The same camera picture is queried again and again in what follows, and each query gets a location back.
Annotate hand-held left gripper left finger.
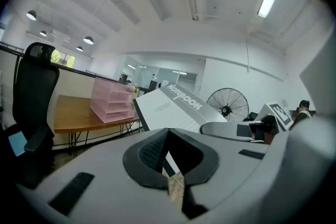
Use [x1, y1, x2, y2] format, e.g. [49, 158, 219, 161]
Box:
[122, 127, 169, 190]

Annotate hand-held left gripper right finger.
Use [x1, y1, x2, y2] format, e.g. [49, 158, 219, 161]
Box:
[167, 127, 219, 220]

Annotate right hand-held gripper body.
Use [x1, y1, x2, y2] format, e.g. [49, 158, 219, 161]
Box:
[236, 101, 295, 145]

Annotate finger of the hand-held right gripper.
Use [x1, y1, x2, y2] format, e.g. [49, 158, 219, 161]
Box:
[199, 121, 238, 137]

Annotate grey white book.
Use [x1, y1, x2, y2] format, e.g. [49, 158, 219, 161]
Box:
[132, 83, 228, 178]

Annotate pink metal mesh desk organizer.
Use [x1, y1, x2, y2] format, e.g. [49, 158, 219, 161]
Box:
[90, 78, 138, 123]

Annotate black floor fan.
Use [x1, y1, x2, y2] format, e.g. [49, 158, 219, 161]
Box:
[206, 87, 249, 123]

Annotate wooden table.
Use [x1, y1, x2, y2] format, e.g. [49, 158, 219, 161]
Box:
[53, 95, 144, 158]

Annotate pink flower bouquet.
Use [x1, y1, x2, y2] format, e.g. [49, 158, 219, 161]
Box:
[125, 83, 140, 94]

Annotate blue seat pad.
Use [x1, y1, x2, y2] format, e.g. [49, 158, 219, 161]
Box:
[7, 131, 28, 157]

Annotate black office chair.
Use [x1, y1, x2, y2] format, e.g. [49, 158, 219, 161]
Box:
[4, 41, 60, 189]

